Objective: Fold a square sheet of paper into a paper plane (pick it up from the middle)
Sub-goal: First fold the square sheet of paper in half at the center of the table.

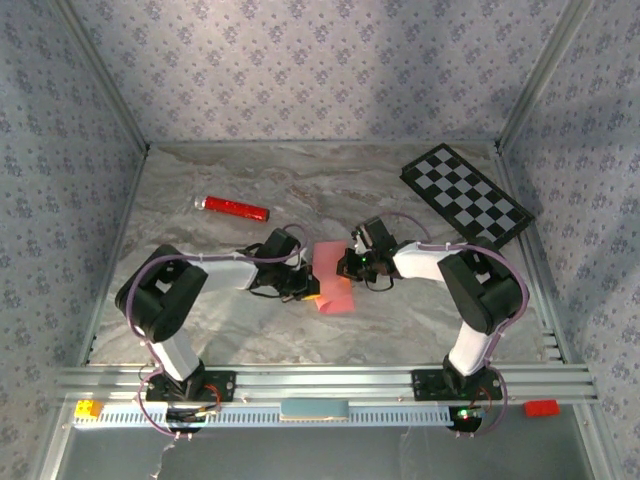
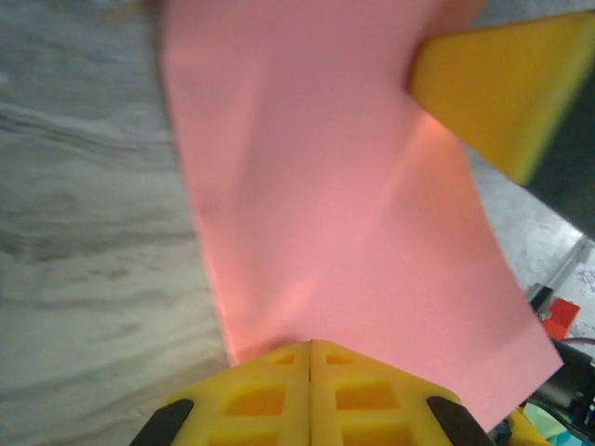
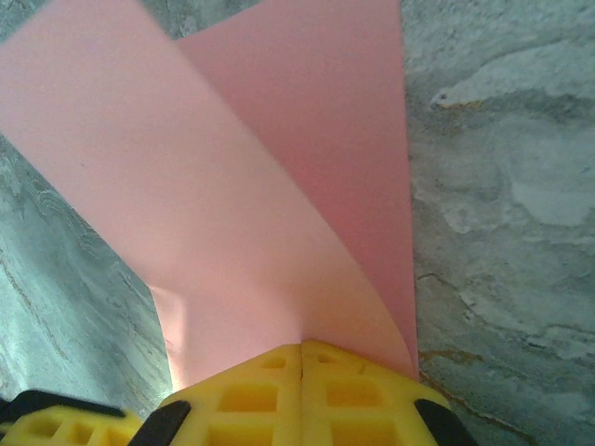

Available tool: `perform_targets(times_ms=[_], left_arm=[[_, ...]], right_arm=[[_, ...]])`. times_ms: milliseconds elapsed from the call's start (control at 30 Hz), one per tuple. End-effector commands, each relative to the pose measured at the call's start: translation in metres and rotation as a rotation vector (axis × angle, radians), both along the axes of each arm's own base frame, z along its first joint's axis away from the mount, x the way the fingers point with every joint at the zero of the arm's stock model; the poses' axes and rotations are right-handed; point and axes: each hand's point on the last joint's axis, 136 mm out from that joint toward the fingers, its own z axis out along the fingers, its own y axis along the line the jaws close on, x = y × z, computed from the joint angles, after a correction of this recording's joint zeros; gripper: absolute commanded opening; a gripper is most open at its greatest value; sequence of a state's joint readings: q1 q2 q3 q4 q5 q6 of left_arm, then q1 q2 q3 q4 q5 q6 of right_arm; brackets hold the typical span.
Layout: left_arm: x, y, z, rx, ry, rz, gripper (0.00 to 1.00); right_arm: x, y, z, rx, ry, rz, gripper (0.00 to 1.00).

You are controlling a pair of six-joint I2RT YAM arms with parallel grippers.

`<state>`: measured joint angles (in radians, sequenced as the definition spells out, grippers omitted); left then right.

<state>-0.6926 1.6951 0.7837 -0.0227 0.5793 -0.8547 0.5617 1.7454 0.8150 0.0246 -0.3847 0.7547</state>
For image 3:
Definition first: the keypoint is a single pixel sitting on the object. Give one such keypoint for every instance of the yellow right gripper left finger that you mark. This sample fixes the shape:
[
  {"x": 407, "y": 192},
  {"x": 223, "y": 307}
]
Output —
[{"x": 241, "y": 404}]

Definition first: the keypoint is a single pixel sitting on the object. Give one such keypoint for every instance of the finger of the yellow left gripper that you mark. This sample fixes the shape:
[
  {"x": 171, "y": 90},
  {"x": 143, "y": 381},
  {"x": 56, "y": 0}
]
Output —
[{"x": 65, "y": 425}]

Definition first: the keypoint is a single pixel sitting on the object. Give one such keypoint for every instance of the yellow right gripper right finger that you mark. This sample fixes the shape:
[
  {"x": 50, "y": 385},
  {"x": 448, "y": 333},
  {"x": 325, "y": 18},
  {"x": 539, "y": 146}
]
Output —
[{"x": 362, "y": 404}]

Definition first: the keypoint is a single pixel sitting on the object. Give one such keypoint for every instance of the pink cloth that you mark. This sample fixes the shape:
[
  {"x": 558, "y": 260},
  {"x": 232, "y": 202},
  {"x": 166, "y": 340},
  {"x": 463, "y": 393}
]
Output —
[{"x": 209, "y": 162}]

